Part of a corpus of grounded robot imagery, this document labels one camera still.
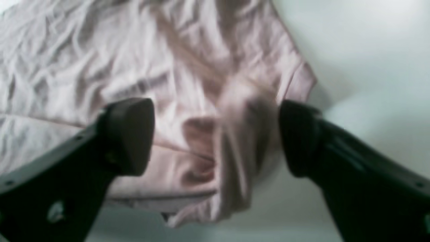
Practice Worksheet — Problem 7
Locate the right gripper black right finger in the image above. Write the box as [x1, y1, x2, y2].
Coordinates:
[278, 100, 430, 242]

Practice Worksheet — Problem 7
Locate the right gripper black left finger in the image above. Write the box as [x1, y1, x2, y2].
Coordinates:
[0, 98, 155, 242]

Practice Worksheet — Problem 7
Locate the pink mauve T-shirt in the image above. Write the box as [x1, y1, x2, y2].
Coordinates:
[0, 0, 318, 229]

